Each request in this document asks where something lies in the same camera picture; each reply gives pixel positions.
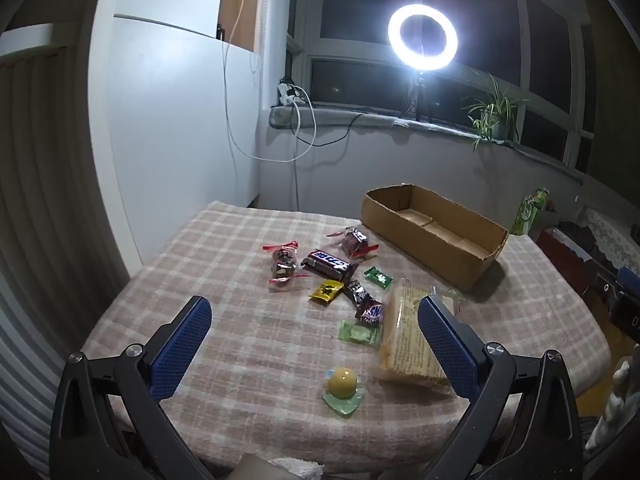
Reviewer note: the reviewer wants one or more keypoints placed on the grey windowsill padding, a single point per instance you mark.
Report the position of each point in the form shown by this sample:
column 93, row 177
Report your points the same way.
column 330, row 116

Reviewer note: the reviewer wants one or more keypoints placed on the white cabinet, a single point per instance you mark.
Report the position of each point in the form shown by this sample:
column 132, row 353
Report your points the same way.
column 175, row 110

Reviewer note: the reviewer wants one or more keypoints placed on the white fluffy cloth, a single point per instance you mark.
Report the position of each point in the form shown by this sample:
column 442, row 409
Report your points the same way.
column 612, row 410

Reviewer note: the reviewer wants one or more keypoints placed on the clear candy bag red ribbon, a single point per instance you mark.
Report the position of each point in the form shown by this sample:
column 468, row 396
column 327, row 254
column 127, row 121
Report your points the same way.
column 352, row 242
column 282, row 265

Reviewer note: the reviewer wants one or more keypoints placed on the pale green candy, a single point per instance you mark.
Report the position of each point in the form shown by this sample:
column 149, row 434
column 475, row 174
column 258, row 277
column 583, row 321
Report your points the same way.
column 357, row 332

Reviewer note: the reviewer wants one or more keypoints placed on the white power strip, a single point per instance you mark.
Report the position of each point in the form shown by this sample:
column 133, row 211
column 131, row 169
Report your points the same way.
column 286, row 92

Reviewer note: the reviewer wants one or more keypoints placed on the green printed bag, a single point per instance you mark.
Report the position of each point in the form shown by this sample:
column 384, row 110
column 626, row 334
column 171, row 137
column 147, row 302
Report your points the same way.
column 530, row 210

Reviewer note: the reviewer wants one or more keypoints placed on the small dark candy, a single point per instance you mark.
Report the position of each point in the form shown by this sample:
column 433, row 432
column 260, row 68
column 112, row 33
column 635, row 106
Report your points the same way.
column 357, row 292

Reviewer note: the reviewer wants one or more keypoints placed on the white lace cloth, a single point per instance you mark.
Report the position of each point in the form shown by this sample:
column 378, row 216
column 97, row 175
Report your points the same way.
column 610, row 240

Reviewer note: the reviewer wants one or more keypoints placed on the brown wooden panel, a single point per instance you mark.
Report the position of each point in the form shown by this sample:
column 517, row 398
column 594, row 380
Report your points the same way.
column 245, row 10

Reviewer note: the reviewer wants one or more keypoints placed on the potted spider plant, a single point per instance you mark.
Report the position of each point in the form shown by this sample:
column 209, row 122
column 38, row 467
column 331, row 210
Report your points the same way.
column 492, row 115

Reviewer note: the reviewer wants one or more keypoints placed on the clear pack of crackers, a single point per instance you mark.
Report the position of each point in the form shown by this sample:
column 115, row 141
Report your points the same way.
column 400, row 340

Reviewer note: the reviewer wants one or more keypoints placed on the large brown chocolate bar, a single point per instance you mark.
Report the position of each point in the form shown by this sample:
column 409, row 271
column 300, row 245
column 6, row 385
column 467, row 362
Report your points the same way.
column 327, row 262

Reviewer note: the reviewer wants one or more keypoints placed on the small yellow candy packet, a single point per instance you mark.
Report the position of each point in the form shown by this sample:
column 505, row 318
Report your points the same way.
column 326, row 292

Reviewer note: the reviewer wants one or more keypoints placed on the small green candy packet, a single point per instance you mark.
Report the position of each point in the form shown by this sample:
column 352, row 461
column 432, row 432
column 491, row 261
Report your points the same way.
column 378, row 277

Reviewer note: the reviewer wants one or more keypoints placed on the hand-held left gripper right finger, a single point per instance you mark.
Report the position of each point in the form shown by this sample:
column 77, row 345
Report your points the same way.
column 445, row 345

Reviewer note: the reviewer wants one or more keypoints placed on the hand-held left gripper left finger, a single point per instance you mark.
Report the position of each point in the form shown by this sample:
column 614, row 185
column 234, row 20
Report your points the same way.
column 182, row 345

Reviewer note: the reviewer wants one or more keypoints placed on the mini brown chocolate bar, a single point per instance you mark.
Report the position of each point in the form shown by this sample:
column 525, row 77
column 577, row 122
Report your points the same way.
column 371, row 312

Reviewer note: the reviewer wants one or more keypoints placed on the black light tripod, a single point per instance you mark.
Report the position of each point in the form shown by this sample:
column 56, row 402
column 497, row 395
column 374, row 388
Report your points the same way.
column 421, row 95

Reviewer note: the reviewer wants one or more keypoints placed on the window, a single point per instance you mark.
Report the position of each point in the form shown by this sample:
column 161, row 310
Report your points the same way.
column 360, row 0

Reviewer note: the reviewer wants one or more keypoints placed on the cardboard box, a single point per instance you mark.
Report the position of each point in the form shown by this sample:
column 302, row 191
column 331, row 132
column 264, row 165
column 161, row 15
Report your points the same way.
column 415, row 240

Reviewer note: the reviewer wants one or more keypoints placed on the yellow ball candy green wrapper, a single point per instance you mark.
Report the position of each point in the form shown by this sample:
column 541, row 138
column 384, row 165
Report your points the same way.
column 342, row 380

